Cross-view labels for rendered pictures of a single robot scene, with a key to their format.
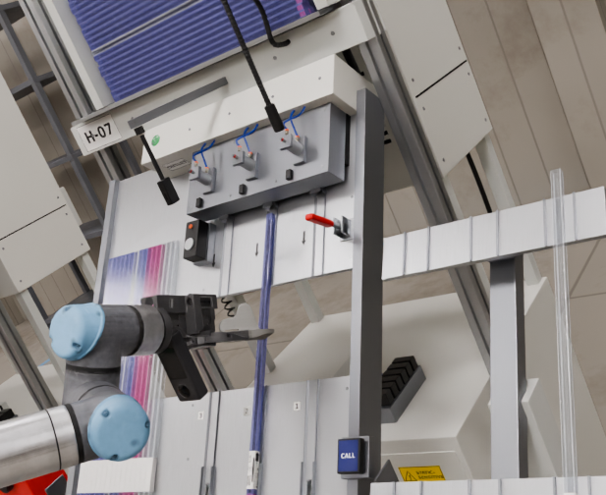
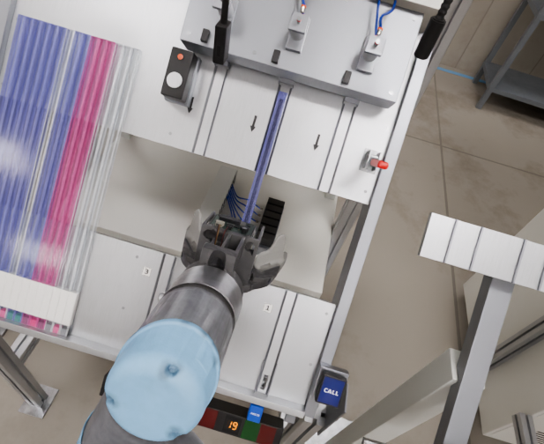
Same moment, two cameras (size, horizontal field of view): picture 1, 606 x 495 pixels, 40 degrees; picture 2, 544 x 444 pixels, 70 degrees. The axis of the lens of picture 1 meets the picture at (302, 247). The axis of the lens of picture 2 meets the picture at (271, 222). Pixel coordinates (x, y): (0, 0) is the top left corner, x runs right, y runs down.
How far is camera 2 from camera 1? 106 cm
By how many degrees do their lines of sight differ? 46
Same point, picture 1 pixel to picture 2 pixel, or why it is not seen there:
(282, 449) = (242, 339)
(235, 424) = not seen: hidden behind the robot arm
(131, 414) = not seen: outside the picture
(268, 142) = (326, 13)
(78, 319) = (197, 401)
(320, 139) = (398, 56)
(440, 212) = not seen: hidden behind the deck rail
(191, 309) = (249, 256)
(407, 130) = (432, 65)
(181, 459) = (114, 305)
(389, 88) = (454, 19)
